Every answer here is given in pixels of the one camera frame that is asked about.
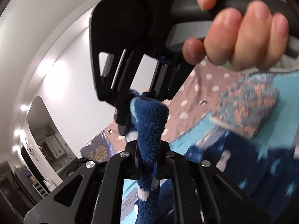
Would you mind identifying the navy fleece star garment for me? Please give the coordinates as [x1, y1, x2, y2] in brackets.
[130, 93, 298, 223]

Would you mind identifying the black clothes pile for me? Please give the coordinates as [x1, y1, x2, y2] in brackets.
[58, 157, 89, 181]

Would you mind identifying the person's right hand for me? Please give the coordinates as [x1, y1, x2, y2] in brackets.
[182, 0, 289, 71]

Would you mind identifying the navy gold patterned pillow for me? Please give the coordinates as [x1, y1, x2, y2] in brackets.
[80, 130, 115, 163]

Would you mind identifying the white shelf rack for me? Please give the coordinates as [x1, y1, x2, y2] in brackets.
[32, 181, 48, 199]

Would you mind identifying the floral patterned folded cloth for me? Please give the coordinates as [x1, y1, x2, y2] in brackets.
[210, 77, 280, 140]

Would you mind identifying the light blue grey bedspread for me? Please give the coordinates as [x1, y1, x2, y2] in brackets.
[120, 69, 299, 224]

